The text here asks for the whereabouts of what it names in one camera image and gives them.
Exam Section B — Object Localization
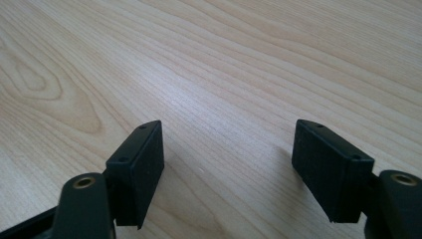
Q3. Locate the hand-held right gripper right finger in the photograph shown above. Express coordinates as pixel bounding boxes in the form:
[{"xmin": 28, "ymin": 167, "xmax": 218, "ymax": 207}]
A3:
[{"xmin": 291, "ymin": 119, "xmax": 376, "ymax": 224}]

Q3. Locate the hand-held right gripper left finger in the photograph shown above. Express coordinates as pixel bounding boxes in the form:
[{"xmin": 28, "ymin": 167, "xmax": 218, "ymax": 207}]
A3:
[{"xmin": 105, "ymin": 119, "xmax": 165, "ymax": 231}]

